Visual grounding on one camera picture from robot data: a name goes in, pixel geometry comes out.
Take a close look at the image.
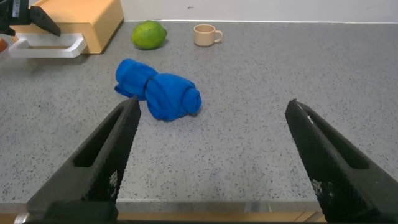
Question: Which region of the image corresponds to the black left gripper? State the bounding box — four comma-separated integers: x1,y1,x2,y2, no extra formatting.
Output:
0,0,62,38

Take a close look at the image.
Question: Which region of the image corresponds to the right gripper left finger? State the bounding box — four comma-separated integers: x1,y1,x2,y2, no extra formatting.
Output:
25,96,142,224

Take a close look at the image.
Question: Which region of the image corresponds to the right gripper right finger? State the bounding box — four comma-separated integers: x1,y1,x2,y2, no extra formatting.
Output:
285,98,398,224

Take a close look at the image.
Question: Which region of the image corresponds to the yellow drawer case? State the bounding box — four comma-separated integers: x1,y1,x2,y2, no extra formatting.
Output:
11,0,125,55

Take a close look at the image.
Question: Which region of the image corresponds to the blue cloth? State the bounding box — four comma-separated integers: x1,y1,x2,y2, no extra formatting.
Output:
114,58,203,123

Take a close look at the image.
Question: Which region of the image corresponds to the green lime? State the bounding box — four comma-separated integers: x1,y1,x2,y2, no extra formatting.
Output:
131,19,169,51

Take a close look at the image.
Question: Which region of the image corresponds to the beige cup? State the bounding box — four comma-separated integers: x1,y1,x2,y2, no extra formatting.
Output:
193,23,224,48

